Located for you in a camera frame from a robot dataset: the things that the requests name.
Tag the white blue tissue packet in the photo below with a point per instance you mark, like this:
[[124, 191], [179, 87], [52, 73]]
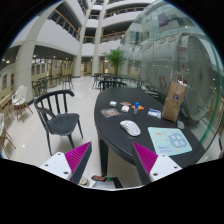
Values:
[[154, 113]]

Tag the black wooden chair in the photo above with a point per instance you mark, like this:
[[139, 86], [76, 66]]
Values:
[[53, 112]]

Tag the small blue capped bottle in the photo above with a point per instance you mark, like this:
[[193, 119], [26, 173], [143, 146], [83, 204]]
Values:
[[136, 108]]

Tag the clear plastic snack packet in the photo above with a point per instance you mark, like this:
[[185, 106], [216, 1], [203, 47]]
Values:
[[110, 112]]

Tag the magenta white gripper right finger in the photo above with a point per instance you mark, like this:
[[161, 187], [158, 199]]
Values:
[[150, 166]]

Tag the green potted palm plant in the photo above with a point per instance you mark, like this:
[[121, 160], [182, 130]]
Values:
[[116, 57]]

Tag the small white square box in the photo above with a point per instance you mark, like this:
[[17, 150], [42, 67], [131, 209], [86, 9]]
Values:
[[113, 103]]

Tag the light green mouse pad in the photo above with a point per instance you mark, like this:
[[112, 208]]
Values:
[[169, 141]]

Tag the orange paper piece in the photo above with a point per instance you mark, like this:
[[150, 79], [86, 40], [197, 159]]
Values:
[[139, 107]]

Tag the brown paper bag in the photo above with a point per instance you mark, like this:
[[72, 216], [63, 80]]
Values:
[[174, 99]]

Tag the black chair behind table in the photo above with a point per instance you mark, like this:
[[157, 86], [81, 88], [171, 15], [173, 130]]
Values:
[[105, 84]]

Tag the white computer mouse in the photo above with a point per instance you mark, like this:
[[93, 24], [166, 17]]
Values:
[[130, 127]]

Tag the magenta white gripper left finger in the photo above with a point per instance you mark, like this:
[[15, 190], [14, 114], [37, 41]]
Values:
[[70, 165]]

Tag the black oval table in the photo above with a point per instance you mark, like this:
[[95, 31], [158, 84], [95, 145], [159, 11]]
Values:
[[112, 136]]

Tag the white lattice chair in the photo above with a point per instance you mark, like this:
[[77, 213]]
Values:
[[19, 100]]

